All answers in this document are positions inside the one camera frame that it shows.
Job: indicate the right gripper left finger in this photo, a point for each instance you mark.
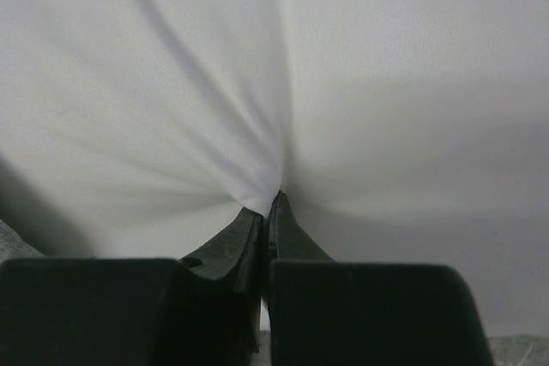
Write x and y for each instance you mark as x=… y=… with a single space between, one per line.
x=202 y=309

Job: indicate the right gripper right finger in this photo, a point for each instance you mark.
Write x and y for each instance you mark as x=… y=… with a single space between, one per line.
x=326 y=312

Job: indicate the grey striped pillowcase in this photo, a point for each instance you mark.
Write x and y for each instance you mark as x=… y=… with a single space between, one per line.
x=13 y=247

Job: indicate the white pillow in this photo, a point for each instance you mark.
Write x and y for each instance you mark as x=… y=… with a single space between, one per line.
x=401 y=130

